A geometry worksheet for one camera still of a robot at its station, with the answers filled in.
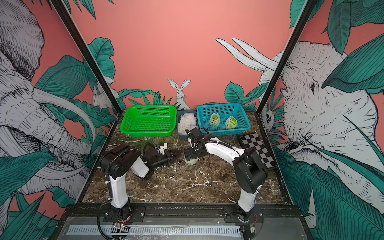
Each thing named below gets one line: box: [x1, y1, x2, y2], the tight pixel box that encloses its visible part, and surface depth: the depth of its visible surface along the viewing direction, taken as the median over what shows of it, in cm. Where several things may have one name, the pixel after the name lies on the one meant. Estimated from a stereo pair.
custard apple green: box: [225, 115, 238, 129], surface depth 108 cm
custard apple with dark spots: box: [209, 114, 221, 127], surface depth 109 cm
